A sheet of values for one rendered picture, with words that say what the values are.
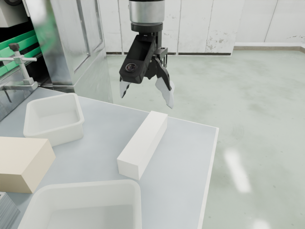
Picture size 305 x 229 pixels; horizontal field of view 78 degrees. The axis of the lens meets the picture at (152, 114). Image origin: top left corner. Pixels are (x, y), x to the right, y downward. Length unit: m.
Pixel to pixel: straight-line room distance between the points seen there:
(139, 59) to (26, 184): 0.40
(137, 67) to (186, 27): 3.35
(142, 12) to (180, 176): 0.41
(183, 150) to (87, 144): 0.31
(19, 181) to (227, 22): 3.68
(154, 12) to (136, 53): 0.09
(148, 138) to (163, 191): 0.15
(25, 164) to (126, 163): 0.24
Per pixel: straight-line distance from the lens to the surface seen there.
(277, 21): 4.73
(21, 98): 1.00
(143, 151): 0.52
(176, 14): 3.66
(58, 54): 1.01
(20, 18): 1.33
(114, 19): 3.73
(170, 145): 0.63
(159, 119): 0.63
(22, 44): 1.08
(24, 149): 0.61
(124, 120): 0.73
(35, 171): 0.59
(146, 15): 0.42
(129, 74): 0.38
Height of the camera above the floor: 1.19
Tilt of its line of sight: 35 degrees down
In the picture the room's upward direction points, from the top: straight up
